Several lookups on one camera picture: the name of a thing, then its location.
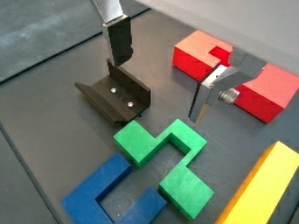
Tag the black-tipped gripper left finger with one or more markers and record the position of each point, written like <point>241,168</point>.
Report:
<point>116,28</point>

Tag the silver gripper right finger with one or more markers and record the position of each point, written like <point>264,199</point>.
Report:
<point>217,86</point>

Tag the red puzzle base board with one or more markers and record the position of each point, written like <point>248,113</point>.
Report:
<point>263,96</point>

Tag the green zigzag block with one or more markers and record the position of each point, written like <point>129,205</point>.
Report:
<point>168,152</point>

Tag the yellow long block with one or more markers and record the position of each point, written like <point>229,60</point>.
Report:
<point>256,198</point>

